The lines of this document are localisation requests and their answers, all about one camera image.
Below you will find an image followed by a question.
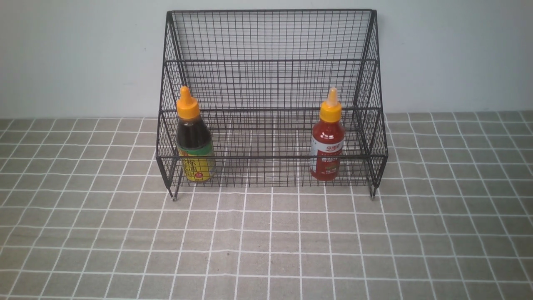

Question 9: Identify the red chili sauce bottle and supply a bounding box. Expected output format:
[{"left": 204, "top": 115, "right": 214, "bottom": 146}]
[{"left": 310, "top": 87, "right": 345, "bottom": 182}]

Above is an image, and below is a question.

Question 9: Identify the dark soy sauce bottle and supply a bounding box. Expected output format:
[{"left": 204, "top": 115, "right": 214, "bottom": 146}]
[{"left": 176, "top": 85, "right": 215, "bottom": 183}]

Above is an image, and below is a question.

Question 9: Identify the grey checkered tablecloth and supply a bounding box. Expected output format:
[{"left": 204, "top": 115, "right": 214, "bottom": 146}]
[{"left": 0, "top": 111, "right": 533, "bottom": 300}]

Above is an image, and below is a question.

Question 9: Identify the black wire mesh shelf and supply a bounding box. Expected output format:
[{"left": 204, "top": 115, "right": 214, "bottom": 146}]
[{"left": 156, "top": 8, "right": 389, "bottom": 200}]

